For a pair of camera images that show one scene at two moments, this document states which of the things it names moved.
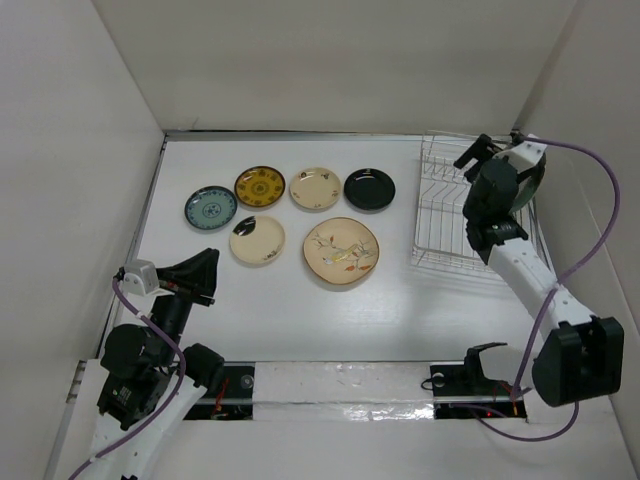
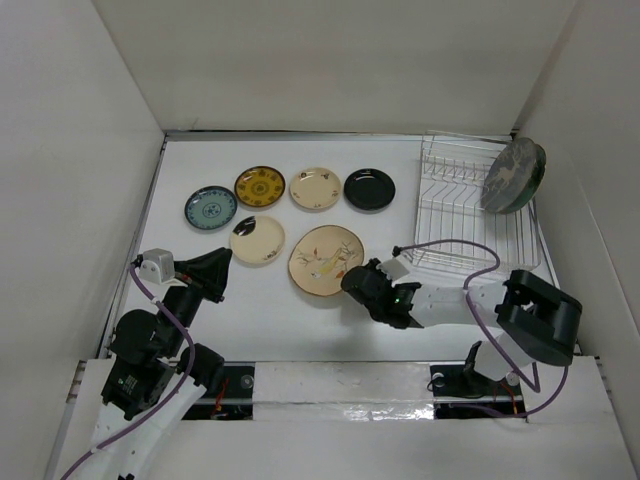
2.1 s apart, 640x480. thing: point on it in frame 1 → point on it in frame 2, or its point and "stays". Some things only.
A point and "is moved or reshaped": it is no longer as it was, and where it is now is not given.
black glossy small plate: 368,188 stays
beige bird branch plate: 341,250 is moved or reshaped
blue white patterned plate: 210,207 stays
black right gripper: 476,151 → 371,265
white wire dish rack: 440,236 stays
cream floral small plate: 315,188 stays
